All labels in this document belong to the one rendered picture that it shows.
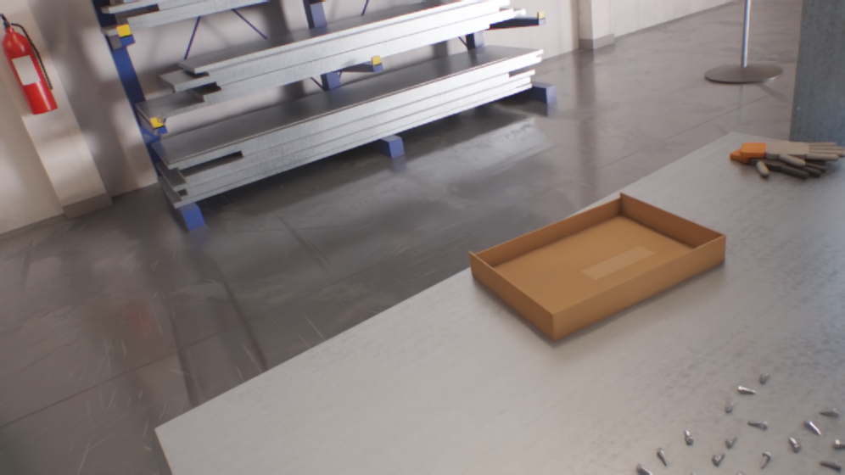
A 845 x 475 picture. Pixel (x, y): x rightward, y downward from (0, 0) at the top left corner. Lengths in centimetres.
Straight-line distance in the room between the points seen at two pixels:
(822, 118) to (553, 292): 120
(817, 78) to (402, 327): 149
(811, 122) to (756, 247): 86
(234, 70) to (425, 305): 288
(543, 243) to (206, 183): 277
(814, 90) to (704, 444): 143
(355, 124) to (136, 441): 254
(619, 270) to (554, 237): 19
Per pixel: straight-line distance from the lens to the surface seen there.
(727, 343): 112
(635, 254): 135
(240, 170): 392
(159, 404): 242
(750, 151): 181
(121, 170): 496
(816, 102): 218
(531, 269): 131
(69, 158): 472
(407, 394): 104
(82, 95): 486
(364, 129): 418
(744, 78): 507
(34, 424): 267
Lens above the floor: 133
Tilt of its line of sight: 26 degrees down
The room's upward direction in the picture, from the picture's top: 11 degrees counter-clockwise
